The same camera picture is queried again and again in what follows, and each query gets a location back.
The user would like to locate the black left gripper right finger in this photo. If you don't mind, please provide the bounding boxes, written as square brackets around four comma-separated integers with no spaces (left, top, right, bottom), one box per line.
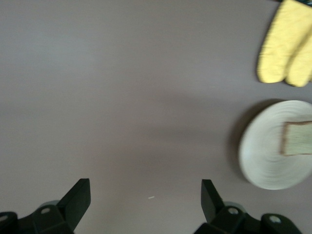
[195,179,306,234]

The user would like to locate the brown bread slice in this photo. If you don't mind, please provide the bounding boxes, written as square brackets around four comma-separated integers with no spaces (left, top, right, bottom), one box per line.
[279,120,312,157]

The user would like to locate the yellow quilted oven mitt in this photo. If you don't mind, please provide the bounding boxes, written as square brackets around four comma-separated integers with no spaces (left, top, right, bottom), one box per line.
[285,31,312,87]
[255,0,312,84]

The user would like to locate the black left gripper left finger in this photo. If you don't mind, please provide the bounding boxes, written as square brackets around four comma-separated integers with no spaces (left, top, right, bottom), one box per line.
[0,178,92,234]

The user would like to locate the round pale wooden plate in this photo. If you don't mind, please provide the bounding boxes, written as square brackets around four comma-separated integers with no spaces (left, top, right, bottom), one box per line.
[238,99,312,191]

